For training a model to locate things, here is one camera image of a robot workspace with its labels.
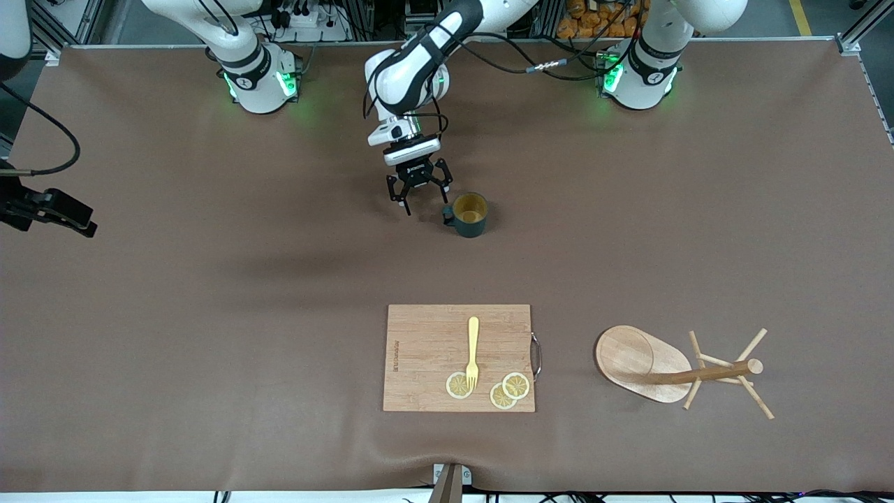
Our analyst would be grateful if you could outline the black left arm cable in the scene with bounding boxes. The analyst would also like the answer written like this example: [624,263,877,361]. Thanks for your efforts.
[363,31,629,140]

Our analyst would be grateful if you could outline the wooden cutting board metal handle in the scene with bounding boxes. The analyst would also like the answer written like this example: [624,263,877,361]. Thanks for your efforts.
[383,304,542,413]

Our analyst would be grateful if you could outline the wooden mug tree rack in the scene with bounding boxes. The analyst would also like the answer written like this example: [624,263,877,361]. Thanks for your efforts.
[595,325,776,421]

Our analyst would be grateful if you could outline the aluminium table frame rail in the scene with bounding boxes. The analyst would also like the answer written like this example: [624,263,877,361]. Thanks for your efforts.
[835,0,894,147]

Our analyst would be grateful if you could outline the teal cup yellow inside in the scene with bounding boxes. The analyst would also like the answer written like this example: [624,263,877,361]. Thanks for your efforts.
[441,192,489,239]

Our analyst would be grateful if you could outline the orange packaged snacks pile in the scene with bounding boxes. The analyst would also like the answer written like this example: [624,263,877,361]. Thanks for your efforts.
[557,0,657,39]

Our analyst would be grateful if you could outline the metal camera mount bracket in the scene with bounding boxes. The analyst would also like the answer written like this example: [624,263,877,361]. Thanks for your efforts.
[432,463,473,503]

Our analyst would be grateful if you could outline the white power strip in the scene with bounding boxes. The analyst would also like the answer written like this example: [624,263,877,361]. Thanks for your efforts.
[269,0,352,44]

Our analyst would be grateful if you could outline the yellow plastic fork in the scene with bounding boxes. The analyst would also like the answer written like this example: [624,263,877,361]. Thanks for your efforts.
[465,316,481,391]

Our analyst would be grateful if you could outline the brown table mat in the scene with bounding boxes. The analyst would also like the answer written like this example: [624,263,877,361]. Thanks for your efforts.
[0,41,894,493]

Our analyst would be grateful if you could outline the aluminium frame struts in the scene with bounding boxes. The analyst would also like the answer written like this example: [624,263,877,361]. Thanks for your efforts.
[0,0,105,67]

